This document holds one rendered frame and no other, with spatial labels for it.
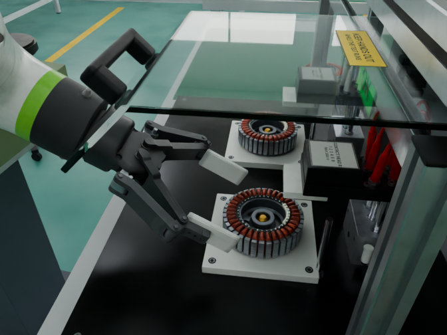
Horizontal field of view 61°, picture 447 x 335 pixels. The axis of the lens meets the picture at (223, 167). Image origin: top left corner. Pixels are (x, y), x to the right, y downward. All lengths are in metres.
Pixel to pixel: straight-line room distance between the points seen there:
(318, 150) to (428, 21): 0.22
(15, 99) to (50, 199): 1.51
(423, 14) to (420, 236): 0.16
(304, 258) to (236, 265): 0.09
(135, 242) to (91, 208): 1.29
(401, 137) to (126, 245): 0.40
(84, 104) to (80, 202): 1.45
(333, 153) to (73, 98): 0.31
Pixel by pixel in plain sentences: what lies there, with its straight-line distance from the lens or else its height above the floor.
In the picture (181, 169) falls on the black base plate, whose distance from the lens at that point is 0.69.
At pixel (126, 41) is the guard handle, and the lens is 0.39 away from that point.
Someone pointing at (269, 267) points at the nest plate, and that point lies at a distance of 0.51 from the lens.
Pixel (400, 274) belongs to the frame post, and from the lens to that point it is 0.32.
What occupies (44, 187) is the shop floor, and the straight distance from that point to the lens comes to 2.06.
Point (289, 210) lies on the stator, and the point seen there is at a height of 0.82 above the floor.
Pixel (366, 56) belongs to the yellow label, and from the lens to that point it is 0.35.
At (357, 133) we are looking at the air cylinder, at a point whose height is 0.82.
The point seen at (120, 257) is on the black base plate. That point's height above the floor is 0.77.
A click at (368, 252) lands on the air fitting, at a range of 0.52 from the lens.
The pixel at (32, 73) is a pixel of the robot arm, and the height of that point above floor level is 1.01.
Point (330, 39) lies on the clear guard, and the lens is 0.39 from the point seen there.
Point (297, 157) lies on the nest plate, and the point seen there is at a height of 0.78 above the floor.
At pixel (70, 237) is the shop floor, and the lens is 1.75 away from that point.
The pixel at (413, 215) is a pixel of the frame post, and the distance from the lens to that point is 0.27.
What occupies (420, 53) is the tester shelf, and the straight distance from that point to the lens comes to 0.32.
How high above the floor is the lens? 1.18
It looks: 36 degrees down
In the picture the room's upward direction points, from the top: straight up
